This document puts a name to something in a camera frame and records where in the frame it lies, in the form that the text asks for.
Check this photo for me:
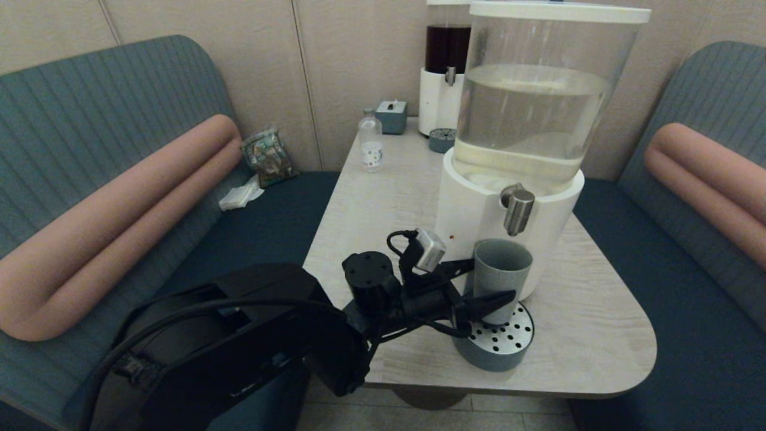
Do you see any grey plastic cup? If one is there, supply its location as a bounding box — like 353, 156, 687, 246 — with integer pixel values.
473, 239, 533, 326

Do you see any silver water dispenser tap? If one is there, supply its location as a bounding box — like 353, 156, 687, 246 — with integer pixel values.
500, 183, 536, 237

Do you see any round blue perforated drip tray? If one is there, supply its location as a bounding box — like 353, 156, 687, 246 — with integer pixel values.
428, 128, 457, 154
453, 301, 535, 372

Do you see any clear water dispenser white base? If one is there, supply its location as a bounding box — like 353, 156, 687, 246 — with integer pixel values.
435, 15, 646, 302

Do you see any small clear plastic bottle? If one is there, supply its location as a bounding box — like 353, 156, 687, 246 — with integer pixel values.
358, 108, 384, 172

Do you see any grey-blue square tissue box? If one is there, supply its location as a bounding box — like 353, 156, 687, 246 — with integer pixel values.
376, 100, 408, 135

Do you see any dark drink dispenser white base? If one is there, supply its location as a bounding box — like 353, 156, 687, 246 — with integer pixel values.
418, 4, 473, 137

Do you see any teal upholstered booth bench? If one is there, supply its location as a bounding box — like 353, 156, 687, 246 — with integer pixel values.
0, 35, 342, 431
566, 41, 766, 431

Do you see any clear bag of snacks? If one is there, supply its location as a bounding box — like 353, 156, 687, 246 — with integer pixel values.
241, 127, 298, 189

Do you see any crumpled white tissue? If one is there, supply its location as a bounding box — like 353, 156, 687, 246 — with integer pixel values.
218, 175, 265, 211

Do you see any white water dispenser lid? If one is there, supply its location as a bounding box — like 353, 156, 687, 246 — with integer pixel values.
469, 1, 652, 25

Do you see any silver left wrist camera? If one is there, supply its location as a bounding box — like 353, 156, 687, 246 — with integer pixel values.
415, 228, 447, 274

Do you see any dark round table pedestal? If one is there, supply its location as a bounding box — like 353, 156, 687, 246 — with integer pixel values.
392, 388, 472, 411

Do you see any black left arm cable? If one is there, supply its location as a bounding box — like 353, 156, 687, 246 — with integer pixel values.
78, 229, 420, 431

